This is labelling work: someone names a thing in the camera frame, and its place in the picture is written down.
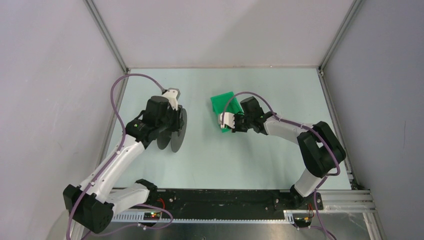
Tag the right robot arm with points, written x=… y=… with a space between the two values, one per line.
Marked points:
x=320 y=149

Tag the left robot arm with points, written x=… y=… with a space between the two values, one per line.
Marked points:
x=91 y=203

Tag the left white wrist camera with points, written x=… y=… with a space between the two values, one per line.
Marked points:
x=172 y=95

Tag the right controller board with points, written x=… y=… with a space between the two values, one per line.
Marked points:
x=302 y=222

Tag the aluminium frame post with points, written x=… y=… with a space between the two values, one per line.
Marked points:
x=341 y=32
x=106 y=34

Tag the controller board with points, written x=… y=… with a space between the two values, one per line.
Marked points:
x=152 y=216
x=302 y=222

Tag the left controller board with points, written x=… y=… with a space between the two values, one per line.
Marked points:
x=152 y=216

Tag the green plastic bin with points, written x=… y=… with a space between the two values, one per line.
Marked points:
x=227 y=102

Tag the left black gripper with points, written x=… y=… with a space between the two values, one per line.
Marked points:
x=179 y=122

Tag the aluminium frame left post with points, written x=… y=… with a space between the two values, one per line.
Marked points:
x=106 y=34

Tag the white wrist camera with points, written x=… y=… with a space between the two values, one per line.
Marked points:
x=226 y=120
x=172 y=95

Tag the grey perforated cable spool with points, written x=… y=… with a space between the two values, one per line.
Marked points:
x=174 y=137

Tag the aluminium frame right post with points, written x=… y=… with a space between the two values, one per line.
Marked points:
x=341 y=32

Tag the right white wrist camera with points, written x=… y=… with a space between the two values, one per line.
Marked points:
x=226 y=120

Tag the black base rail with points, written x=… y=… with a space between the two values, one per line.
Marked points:
x=232 y=205

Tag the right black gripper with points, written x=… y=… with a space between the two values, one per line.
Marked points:
x=236 y=129

